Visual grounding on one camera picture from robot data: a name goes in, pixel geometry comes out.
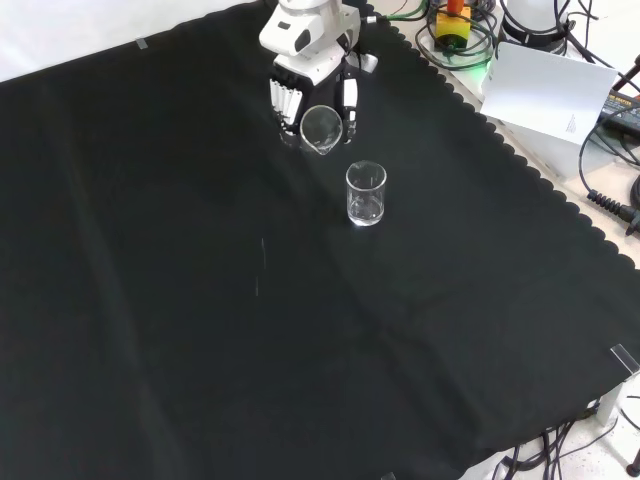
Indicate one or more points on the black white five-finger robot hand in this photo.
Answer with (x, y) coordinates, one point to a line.
(325, 92)

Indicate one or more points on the clear graduated glass beaker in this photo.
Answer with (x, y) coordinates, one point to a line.
(322, 131)

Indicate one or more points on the small clear glass beaker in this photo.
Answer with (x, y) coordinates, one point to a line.
(366, 200)

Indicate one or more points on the yellow emergency stop button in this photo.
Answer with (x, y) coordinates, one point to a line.
(452, 25)

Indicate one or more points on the clear tape strip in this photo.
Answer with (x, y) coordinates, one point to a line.
(388, 476)
(625, 357)
(142, 44)

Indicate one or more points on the pale white board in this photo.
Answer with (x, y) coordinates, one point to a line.
(545, 90)

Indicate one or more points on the white box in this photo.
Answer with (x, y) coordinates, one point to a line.
(545, 150)

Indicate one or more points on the black table cloth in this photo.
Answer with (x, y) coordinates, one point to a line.
(200, 300)

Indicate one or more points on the black power adapter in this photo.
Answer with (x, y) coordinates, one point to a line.
(622, 107)

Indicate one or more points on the white bracket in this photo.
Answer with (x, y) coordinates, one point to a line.
(612, 405)

